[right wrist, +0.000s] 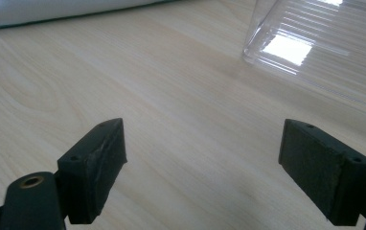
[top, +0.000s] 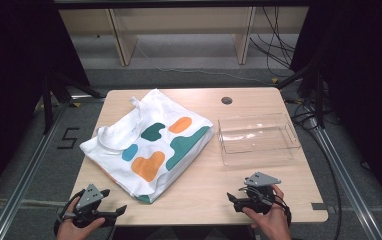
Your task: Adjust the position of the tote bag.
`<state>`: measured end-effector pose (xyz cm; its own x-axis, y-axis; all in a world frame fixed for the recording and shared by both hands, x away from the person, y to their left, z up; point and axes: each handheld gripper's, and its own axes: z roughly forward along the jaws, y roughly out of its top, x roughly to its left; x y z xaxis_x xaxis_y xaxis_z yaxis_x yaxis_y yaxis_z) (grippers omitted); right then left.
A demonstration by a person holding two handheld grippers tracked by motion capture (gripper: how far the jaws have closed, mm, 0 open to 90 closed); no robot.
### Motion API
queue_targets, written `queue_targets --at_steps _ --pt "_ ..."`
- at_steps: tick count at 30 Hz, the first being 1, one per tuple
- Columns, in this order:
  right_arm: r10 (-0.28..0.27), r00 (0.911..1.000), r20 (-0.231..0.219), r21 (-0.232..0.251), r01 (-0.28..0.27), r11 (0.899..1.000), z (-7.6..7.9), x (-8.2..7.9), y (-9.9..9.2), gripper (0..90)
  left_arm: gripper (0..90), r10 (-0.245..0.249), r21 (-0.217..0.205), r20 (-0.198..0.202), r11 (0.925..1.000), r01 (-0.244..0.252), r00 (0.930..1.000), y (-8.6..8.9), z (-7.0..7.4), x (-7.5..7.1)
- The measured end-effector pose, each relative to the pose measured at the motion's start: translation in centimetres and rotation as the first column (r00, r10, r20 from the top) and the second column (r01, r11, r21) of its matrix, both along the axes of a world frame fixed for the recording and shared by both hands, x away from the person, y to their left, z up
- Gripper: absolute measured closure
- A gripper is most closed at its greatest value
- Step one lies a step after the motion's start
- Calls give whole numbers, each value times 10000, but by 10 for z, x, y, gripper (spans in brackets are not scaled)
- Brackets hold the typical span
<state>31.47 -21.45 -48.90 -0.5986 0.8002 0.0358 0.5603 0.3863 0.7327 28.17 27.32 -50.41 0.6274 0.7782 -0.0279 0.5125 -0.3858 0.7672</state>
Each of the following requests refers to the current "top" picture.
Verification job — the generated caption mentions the clear plastic tray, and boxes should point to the clear plastic tray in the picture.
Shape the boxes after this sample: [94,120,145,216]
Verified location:
[216,112,302,167]

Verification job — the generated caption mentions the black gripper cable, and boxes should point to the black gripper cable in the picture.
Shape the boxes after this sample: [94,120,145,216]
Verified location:
[271,194,293,228]
[53,189,87,235]

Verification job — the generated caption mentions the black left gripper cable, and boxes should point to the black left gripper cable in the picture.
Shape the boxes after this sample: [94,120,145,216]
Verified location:
[53,189,87,235]

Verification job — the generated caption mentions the thin grey floor cable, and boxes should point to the thin grey floor cable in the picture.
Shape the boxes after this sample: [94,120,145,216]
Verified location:
[134,42,275,84]

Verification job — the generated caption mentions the aluminium floor rail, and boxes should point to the aluminium floor rail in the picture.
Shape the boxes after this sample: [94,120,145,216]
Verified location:
[0,99,74,240]
[308,116,382,240]

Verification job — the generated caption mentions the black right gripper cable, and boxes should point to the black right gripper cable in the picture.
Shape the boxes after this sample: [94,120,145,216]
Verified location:
[271,194,293,228]

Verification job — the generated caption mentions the white tote bag coloured patches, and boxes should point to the white tote bag coloured patches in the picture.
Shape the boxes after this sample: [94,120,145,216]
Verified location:
[79,87,216,205]

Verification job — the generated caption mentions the person's left hand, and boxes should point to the person's left hand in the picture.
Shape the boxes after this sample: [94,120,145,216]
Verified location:
[55,196,107,240]

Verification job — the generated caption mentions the bundle of black cables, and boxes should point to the bundle of black cables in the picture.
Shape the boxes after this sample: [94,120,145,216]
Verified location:
[248,5,297,78]

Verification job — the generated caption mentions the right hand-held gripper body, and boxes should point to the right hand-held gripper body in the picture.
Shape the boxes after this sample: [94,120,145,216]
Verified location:
[238,171,283,215]

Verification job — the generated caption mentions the beige wooden furniture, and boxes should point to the beige wooden furniture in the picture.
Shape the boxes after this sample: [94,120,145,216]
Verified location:
[58,6,310,67]

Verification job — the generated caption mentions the person's right hand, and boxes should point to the person's right hand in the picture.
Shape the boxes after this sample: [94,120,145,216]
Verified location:
[241,184,293,240]

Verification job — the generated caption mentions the black floor cables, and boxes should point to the black floor cables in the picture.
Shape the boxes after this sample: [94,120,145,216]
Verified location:
[284,95,344,240]

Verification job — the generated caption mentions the black metal stand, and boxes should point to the black metal stand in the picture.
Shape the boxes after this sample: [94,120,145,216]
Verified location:
[274,62,327,130]
[40,69,104,135]

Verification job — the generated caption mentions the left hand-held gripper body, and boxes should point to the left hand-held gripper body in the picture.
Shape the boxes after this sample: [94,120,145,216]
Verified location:
[73,183,117,228]

